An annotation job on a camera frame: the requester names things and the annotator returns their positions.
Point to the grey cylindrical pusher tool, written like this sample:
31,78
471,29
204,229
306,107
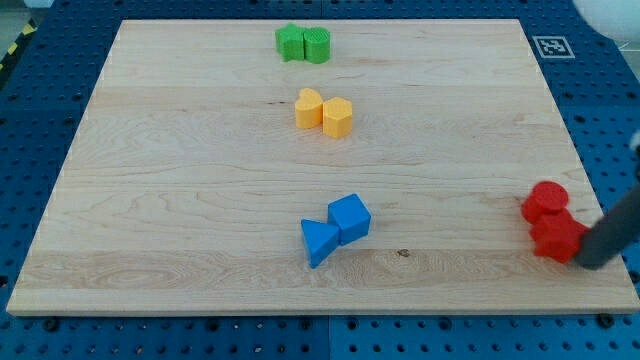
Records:
616,230

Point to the red star block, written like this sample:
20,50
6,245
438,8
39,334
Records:
557,236

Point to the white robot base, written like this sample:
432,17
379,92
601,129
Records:
615,19

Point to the yellow hexagon block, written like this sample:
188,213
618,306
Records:
337,117

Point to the green star block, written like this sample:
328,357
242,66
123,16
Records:
290,42

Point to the red cylinder block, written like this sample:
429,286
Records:
545,198

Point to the white fiducial marker tag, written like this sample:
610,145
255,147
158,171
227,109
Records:
553,47

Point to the blue cube block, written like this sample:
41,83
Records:
351,216

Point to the blue triangle block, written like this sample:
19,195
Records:
320,240

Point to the yellow heart block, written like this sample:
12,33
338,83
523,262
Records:
308,109

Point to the green cylinder block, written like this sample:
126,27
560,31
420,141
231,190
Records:
317,45

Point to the wooden board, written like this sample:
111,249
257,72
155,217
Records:
184,187

